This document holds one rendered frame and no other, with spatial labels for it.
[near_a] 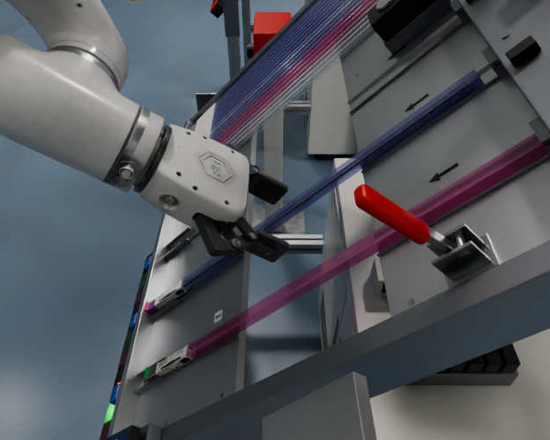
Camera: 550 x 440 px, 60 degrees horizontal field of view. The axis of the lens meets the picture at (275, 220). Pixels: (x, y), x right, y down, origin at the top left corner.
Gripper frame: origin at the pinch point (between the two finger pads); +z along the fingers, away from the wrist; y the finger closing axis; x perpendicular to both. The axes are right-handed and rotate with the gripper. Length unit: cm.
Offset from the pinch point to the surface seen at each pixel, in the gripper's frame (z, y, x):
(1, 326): -19, 43, 124
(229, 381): -0.2, -16.7, 7.4
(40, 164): -33, 124, 133
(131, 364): -5.0, -8.8, 24.8
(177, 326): -2.1, -5.2, 18.7
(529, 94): -0.4, -12.3, -28.1
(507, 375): 42.1, -5.9, 1.8
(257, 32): 3, 79, 13
